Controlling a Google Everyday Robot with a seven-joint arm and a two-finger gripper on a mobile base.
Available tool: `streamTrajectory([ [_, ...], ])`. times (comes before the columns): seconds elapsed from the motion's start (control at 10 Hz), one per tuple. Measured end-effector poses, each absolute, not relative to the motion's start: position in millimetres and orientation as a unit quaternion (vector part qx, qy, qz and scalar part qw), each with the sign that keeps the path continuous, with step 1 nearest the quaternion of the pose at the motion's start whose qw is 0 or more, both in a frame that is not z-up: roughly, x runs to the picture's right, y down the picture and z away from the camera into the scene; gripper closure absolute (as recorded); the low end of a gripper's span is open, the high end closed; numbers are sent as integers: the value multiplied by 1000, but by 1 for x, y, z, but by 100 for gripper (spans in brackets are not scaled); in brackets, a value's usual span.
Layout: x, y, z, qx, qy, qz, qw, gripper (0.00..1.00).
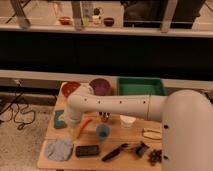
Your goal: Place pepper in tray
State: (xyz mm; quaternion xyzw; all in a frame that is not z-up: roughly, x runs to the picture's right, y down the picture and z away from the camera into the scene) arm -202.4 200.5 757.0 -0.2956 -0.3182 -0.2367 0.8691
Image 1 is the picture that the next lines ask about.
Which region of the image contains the white mug on shelf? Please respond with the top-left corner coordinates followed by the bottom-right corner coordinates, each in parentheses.
top-left (92, 15), bottom-right (101, 25)

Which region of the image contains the black cable on floor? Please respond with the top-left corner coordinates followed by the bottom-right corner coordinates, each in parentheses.
top-left (0, 79), bottom-right (37, 131)

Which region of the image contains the purple bowl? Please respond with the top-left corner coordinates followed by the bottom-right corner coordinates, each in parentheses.
top-left (89, 78), bottom-right (111, 96)

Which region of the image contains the bunch of dark grapes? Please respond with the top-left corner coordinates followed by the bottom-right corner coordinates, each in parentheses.
top-left (148, 149), bottom-right (162, 166)

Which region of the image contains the green plastic tray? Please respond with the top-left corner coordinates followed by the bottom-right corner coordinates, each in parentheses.
top-left (117, 77), bottom-right (167, 96)

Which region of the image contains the yellow banana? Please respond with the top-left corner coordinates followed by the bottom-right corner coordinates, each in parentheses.
top-left (142, 128), bottom-right (162, 140)

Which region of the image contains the dark red bowl on shelf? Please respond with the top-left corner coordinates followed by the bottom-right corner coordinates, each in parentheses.
top-left (103, 17), bottom-right (115, 27)

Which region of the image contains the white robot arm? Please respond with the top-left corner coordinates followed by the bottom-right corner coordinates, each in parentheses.
top-left (65, 85), bottom-right (213, 171)

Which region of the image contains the black small brush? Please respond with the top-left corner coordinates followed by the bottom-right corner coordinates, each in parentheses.
top-left (135, 142), bottom-right (149, 157)

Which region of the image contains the black handled knife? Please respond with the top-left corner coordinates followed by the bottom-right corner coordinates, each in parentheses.
top-left (101, 143), bottom-right (129, 162)

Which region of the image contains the blue-grey cloth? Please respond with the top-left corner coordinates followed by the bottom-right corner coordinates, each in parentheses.
top-left (44, 139), bottom-right (74, 161)

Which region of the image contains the white cup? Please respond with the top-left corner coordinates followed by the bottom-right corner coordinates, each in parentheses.
top-left (120, 115), bottom-right (136, 128)

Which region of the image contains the blue cup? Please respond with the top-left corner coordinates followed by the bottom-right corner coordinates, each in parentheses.
top-left (96, 124), bottom-right (110, 140)

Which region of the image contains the green sponge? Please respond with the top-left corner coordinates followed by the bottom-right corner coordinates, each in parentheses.
top-left (54, 110), bottom-right (67, 129)

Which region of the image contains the black remote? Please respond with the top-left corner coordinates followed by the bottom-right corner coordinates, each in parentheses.
top-left (75, 145), bottom-right (99, 157)

